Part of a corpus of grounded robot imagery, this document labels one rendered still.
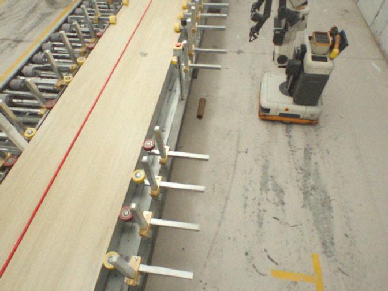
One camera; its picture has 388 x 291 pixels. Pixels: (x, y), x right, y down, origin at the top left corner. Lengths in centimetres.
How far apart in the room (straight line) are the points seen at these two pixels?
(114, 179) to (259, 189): 149
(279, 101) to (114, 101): 180
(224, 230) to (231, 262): 27
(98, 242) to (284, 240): 157
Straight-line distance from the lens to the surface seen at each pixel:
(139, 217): 138
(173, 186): 164
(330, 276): 251
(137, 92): 216
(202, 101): 322
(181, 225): 153
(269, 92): 312
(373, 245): 276
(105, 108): 210
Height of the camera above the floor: 226
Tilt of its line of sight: 52 degrees down
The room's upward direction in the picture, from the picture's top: 3 degrees counter-clockwise
